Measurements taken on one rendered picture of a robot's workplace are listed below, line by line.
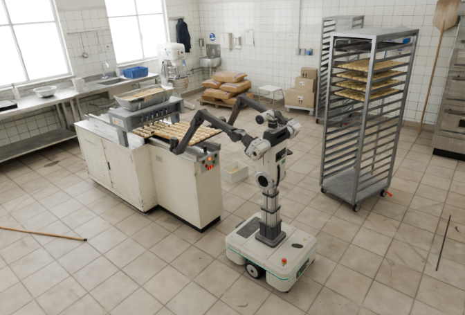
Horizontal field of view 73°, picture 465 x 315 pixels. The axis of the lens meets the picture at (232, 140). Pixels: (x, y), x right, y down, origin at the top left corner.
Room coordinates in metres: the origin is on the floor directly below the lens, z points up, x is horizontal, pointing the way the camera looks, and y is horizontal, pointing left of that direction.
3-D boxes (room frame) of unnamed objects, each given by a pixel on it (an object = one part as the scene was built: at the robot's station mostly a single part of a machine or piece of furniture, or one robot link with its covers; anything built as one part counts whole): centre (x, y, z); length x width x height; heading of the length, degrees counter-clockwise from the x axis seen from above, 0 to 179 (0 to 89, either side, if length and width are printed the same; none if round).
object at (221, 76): (6.83, 0.01, 0.62); 0.72 x 0.42 x 0.17; 56
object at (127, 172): (3.49, 1.23, 0.42); 1.28 x 0.72 x 0.84; 48
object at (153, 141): (3.14, 1.06, 0.87); 2.01 x 0.03 x 0.07; 48
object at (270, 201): (2.12, -0.29, 0.53); 0.11 x 0.11 x 0.40; 48
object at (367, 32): (3.07, -1.38, 0.93); 0.64 x 0.51 x 1.78; 121
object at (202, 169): (2.59, 0.23, 0.77); 0.24 x 0.04 x 0.14; 138
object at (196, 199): (2.83, 0.50, 0.45); 0.70 x 0.34 x 0.90; 48
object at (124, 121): (3.17, 0.88, 1.01); 0.72 x 0.33 x 0.34; 138
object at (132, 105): (3.17, 0.88, 1.25); 0.56 x 0.29 x 0.14; 138
